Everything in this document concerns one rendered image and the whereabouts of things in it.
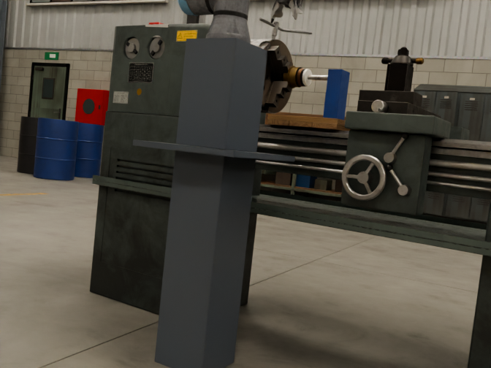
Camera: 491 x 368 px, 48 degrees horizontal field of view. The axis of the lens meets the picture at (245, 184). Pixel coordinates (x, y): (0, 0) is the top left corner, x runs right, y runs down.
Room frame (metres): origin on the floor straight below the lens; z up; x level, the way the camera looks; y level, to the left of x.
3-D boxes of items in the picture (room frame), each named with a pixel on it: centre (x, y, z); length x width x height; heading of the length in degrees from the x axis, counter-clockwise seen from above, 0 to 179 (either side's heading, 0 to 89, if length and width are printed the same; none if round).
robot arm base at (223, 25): (1.89, 0.11, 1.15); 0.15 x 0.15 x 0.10
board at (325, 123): (2.28, -0.28, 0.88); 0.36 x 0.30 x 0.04; 147
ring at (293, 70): (2.36, -0.16, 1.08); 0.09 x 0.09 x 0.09; 57
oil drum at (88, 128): (9.25, 2.74, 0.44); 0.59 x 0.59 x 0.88
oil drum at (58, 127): (8.31, 2.87, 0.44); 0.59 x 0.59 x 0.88
